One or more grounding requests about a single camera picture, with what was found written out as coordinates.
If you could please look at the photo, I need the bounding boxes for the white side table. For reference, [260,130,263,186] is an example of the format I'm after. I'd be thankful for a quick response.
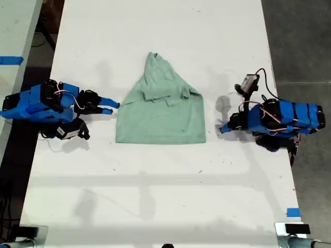
[0,0,43,161]

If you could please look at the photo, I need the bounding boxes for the black camera box white label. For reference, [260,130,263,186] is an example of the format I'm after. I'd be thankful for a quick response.
[55,122,82,141]

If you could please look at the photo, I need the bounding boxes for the metal table bracket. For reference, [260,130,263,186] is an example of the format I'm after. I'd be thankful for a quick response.
[0,225,49,248]
[274,222,331,248]

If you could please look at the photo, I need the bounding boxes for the black floor cables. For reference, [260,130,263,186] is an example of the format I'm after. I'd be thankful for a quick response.
[0,196,21,242]

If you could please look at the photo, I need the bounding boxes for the black camera stalk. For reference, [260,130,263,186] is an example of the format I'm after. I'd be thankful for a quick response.
[234,83,253,112]
[77,119,91,141]

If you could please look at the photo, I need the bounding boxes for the long blue tape strip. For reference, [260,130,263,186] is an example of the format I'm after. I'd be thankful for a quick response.
[0,56,24,66]

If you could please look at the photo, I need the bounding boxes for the small black box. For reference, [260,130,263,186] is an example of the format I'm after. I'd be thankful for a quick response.
[17,226,39,237]
[284,223,311,235]

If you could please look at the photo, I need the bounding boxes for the black grey camera box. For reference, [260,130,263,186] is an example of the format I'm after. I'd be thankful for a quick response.
[242,73,260,92]

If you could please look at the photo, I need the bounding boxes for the short blue tape strip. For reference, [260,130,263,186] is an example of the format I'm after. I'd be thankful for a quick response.
[286,207,302,218]

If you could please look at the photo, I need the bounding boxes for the pale green T-shirt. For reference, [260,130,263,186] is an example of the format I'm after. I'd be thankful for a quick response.
[115,51,207,145]

